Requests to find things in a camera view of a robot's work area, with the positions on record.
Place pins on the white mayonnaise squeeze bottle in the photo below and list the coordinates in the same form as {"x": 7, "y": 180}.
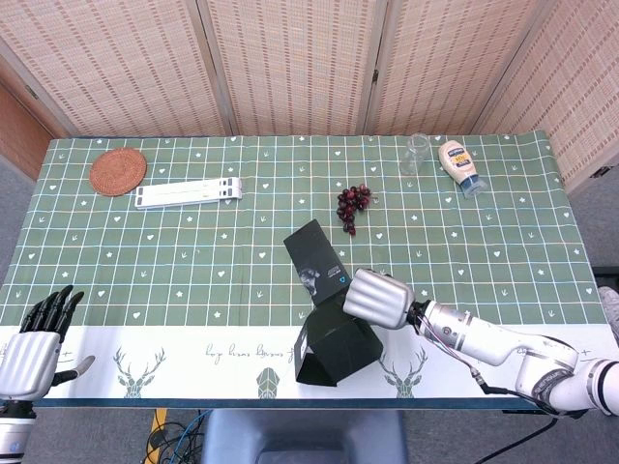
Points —
{"x": 457, "y": 162}

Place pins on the brown wooden door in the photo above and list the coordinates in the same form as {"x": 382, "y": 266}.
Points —
{"x": 19, "y": 135}

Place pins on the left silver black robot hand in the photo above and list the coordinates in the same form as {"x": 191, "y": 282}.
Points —
{"x": 29, "y": 360}

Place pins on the green checked deer tablecloth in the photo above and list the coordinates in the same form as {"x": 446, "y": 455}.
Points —
{"x": 145, "y": 251}

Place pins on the bamboo folding screen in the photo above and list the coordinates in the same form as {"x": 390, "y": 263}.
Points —
{"x": 300, "y": 63}

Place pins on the dark red grape bunch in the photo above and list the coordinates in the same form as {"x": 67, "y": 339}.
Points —
{"x": 350, "y": 203}

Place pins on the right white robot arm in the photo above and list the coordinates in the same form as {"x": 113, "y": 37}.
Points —
{"x": 493, "y": 343}

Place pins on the round brown woven coaster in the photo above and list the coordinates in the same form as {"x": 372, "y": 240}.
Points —
{"x": 117, "y": 172}

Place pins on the black cardboard box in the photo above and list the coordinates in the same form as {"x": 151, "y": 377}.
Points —
{"x": 333, "y": 348}

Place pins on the white folded stand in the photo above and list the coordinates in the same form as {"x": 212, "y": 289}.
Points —
{"x": 188, "y": 192}

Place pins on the clear glass cup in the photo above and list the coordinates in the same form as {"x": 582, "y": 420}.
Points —
{"x": 413, "y": 157}

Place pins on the white shoe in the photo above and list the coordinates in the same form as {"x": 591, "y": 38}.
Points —
{"x": 610, "y": 309}

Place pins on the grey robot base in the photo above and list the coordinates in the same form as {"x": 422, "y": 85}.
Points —
{"x": 300, "y": 435}

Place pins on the metal screen hinge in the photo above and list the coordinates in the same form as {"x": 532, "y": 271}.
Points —
{"x": 602, "y": 171}

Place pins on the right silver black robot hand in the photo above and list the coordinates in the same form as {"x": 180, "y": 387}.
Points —
{"x": 377, "y": 299}

